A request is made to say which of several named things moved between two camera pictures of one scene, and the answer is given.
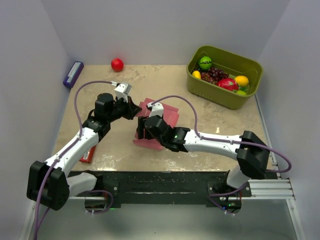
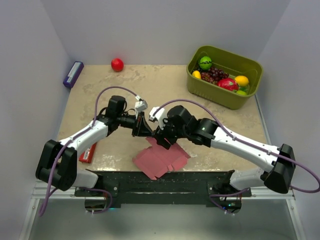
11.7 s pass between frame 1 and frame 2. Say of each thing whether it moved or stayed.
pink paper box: moved
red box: stayed
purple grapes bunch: stayed
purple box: stayed
